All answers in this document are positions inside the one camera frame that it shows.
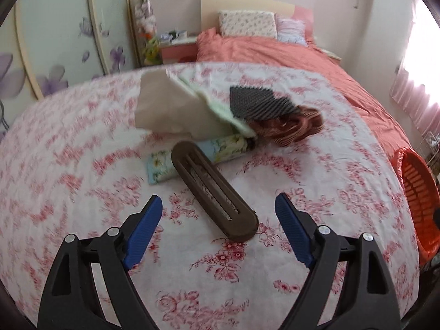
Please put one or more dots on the pink floral tablecloth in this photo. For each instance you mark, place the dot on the pink floral tablecloth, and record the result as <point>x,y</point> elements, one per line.
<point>86,178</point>

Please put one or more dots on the wardrobe with flower print doors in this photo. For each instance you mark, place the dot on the wardrobe with flower print doors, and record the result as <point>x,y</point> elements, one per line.
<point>62,31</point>

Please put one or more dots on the white tissue paper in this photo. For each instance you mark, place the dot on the white tissue paper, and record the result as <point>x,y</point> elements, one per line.
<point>165,110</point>

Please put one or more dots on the light green cloth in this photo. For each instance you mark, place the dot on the light green cloth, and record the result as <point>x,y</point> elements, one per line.
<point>221,111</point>

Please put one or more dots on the pink curtain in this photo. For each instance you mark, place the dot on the pink curtain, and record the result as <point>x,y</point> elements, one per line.
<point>419,89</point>

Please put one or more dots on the floral print pillow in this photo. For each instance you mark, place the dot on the floral print pillow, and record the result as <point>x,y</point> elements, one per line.
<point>247,24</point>

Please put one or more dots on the bed with salmon duvet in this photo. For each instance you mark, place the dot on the bed with salmon duvet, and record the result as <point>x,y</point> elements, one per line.
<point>292,58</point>

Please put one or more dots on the reddish brown striped cloth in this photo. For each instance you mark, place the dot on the reddish brown striped cloth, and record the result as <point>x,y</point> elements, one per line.
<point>292,125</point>

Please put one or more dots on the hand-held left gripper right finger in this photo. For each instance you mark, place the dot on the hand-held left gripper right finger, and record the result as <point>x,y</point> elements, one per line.
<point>292,230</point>

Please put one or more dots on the white mug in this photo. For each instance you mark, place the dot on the white mug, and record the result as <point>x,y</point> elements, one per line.
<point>181,34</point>

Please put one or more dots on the orange plastic basket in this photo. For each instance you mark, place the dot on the orange plastic basket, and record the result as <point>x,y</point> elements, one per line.
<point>419,192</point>

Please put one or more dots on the pink white nightstand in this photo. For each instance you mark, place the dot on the pink white nightstand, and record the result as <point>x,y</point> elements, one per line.
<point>331,55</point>
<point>177,50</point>

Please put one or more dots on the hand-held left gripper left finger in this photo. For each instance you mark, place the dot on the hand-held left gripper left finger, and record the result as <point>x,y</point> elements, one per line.
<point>144,230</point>

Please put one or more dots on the light blue floral packet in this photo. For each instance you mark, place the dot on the light blue floral packet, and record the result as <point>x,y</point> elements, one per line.
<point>227,146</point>

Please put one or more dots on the pink striped pillow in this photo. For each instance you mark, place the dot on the pink striped pillow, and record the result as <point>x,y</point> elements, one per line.
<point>292,30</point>

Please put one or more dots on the clear tube of plush toys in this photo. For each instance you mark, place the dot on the clear tube of plush toys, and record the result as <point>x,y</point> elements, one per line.
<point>146,24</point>

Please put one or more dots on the cream pink headboard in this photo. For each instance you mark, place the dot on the cream pink headboard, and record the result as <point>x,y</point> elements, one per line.
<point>240,5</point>

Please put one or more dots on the black mesh pad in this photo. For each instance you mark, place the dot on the black mesh pad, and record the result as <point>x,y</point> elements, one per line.
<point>257,101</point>

